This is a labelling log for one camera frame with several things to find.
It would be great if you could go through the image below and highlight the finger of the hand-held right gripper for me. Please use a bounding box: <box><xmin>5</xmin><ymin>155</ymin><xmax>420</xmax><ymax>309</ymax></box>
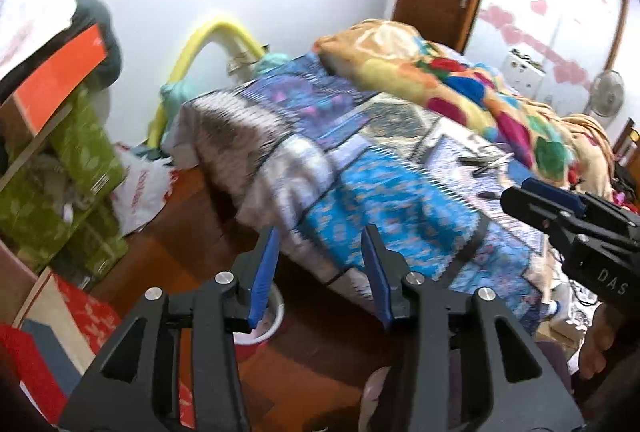
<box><xmin>500</xmin><ymin>187</ymin><xmax>565</xmax><ymax>239</ymax></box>
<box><xmin>520</xmin><ymin>177</ymin><xmax>587</xmax><ymax>216</ymax></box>

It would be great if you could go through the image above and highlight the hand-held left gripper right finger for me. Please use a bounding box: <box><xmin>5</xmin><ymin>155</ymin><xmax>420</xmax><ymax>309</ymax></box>
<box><xmin>361</xmin><ymin>224</ymin><xmax>587</xmax><ymax>432</ymax></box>

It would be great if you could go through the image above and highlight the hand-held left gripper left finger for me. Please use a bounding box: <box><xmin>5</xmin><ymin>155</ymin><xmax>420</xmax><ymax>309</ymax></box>
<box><xmin>57</xmin><ymin>226</ymin><xmax>281</xmax><ymax>432</ymax></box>

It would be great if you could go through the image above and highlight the white plastic bucket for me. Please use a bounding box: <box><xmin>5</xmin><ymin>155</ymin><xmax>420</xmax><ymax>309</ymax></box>
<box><xmin>232</xmin><ymin>284</ymin><xmax>287</xmax><ymax>348</ymax></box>

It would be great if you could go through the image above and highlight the person's right hand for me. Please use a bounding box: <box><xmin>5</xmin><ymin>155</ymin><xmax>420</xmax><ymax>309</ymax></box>
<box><xmin>580</xmin><ymin>304</ymin><xmax>624</xmax><ymax>380</ymax></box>

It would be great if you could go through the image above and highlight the dark thin item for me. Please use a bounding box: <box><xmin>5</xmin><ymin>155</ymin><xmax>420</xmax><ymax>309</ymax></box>
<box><xmin>457</xmin><ymin>152</ymin><xmax>512</xmax><ymax>177</ymax></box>

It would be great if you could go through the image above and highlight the red plastic item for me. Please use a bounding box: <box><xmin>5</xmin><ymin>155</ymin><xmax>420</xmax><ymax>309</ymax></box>
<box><xmin>232</xmin><ymin>341</ymin><xmax>271</xmax><ymax>364</ymax></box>

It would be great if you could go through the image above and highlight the bed with patchwork sheet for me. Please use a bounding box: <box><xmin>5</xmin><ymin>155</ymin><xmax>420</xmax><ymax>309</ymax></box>
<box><xmin>177</xmin><ymin>54</ymin><xmax>557</xmax><ymax>330</ymax></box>

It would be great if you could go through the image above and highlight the electric fan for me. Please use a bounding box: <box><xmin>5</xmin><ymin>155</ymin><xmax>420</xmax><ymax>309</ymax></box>
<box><xmin>590</xmin><ymin>69</ymin><xmax>627</xmax><ymax>119</ymax></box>

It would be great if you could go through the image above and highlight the purple cloth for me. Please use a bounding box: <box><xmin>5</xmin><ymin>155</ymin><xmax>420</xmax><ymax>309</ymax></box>
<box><xmin>539</xmin><ymin>341</ymin><xmax>573</xmax><ymax>394</ymax></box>

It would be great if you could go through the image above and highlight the white cabinet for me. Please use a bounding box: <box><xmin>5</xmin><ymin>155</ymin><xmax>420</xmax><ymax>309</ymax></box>
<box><xmin>502</xmin><ymin>49</ymin><xmax>547</xmax><ymax>102</ymax></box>

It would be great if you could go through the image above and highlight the white plastic bag red print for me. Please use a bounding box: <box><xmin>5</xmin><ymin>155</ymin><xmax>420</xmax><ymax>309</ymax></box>
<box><xmin>111</xmin><ymin>143</ymin><xmax>177</xmax><ymax>234</ymax></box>

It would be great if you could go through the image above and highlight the colourful plush blanket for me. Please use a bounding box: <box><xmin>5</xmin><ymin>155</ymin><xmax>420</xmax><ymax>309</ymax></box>
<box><xmin>312</xmin><ymin>19</ymin><xmax>617</xmax><ymax>194</ymax></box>

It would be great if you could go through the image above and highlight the green leaf print box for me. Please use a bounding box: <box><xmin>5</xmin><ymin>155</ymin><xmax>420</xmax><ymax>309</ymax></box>
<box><xmin>0</xmin><ymin>172</ymin><xmax>68</xmax><ymax>265</ymax></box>
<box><xmin>64</xmin><ymin>202</ymin><xmax>128</xmax><ymax>279</ymax></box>
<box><xmin>49</xmin><ymin>87</ymin><xmax>127</xmax><ymax>194</ymax></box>

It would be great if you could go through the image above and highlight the red floral print box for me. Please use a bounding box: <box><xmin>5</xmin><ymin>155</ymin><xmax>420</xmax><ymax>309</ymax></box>
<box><xmin>0</xmin><ymin>267</ymin><xmax>124</xmax><ymax>420</ymax></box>

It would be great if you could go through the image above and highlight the yellow foam tube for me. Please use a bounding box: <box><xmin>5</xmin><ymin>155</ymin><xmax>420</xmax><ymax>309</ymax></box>
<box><xmin>149</xmin><ymin>14</ymin><xmax>267</xmax><ymax>149</ymax></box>

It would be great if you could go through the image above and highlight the orange box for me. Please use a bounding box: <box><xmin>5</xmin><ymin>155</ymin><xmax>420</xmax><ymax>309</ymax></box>
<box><xmin>14</xmin><ymin>24</ymin><xmax>112</xmax><ymax>137</ymax></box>

